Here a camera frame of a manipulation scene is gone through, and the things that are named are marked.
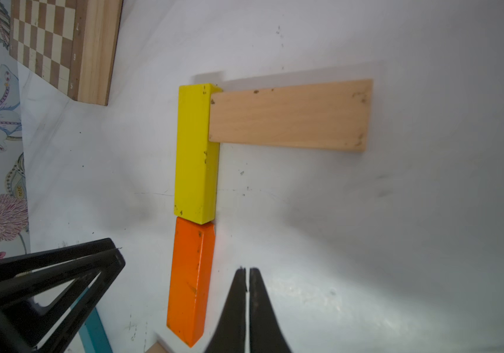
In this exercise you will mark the yellow block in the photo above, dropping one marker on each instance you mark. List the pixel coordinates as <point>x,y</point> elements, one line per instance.
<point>197,158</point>

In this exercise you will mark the orange block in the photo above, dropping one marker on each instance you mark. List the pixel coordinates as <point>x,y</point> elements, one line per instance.
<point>193,253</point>

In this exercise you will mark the natural wood block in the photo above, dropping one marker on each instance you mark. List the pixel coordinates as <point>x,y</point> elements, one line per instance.
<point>158,347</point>
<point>332,116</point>

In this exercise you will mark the teal block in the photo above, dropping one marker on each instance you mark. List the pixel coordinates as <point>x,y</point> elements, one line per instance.
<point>93,335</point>

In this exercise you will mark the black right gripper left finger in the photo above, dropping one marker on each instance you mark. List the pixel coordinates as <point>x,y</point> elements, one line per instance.
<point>230,334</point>

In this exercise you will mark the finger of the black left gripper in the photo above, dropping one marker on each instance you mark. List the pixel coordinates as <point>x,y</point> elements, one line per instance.
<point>30,274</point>
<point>48,321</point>

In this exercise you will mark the wooden folding chessboard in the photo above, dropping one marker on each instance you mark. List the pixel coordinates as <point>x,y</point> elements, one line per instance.
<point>71,44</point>

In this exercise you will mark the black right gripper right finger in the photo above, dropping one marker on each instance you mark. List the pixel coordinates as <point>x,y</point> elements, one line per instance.
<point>265,334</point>

